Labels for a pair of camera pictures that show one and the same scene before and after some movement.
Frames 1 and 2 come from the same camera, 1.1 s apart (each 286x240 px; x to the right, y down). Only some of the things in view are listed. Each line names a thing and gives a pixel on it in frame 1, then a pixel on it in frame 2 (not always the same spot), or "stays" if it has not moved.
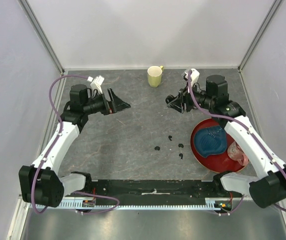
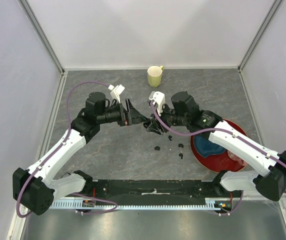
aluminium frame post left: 32,19 stays
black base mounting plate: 158,190 stays
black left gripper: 115,105 to 136,117
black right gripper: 176,103 to 157,123
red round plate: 222,163 stays
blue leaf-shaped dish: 210,140 stays
